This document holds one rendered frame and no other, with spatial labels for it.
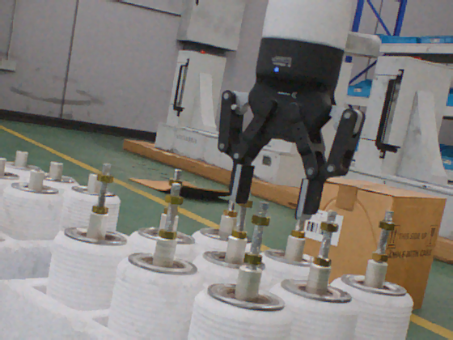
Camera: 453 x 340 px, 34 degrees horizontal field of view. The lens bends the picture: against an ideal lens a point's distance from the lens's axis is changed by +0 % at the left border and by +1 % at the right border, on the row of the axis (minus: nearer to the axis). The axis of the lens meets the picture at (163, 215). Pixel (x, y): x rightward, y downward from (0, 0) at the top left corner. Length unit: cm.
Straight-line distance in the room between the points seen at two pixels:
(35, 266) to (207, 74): 432
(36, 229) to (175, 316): 44
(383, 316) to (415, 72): 277
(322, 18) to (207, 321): 29
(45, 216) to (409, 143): 261
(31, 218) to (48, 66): 608
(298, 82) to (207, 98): 462
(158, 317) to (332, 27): 33
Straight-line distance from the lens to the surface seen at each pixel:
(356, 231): 182
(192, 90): 531
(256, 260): 70
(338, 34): 67
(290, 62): 65
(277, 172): 405
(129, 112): 750
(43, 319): 83
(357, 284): 88
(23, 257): 111
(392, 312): 87
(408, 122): 358
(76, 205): 121
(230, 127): 70
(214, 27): 765
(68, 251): 84
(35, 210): 114
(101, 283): 84
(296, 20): 66
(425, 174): 347
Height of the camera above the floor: 42
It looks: 9 degrees down
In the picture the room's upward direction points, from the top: 10 degrees clockwise
